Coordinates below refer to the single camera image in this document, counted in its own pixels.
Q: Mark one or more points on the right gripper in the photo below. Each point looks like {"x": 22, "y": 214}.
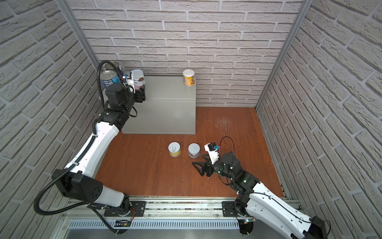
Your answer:
{"x": 205, "y": 166}

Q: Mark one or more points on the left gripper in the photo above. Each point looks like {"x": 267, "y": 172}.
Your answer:
{"x": 142, "y": 93}

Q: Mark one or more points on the white can with date stamp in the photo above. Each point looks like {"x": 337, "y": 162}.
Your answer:
{"x": 138, "y": 76}

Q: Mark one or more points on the yellow can with pull tab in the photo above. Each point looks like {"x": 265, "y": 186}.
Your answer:
{"x": 174, "y": 149}

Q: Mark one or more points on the large blue can gold lid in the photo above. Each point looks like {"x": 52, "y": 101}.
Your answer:
{"x": 108, "y": 78}

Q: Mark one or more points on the orange can with white lid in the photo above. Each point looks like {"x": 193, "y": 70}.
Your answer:
{"x": 189, "y": 77}

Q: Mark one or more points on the white can with pull tab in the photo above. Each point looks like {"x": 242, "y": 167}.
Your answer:
{"x": 139, "y": 84}

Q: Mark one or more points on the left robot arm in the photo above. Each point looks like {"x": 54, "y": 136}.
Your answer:
{"x": 77, "y": 180}

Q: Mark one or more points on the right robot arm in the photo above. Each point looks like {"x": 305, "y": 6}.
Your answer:
{"x": 256, "y": 200}

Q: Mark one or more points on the grey metal cabinet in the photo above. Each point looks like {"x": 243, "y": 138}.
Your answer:
{"x": 169, "y": 108}

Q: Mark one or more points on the aluminium corner profile left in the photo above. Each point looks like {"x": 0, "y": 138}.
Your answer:
{"x": 78, "y": 31}

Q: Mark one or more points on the aluminium corner profile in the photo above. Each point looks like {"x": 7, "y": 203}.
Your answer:
{"x": 78, "y": 31}
{"x": 300, "y": 17}

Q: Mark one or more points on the aluminium corner profile right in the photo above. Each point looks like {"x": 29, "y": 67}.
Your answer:
{"x": 300, "y": 17}

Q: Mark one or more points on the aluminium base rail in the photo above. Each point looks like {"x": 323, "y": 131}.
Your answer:
{"x": 160, "y": 213}

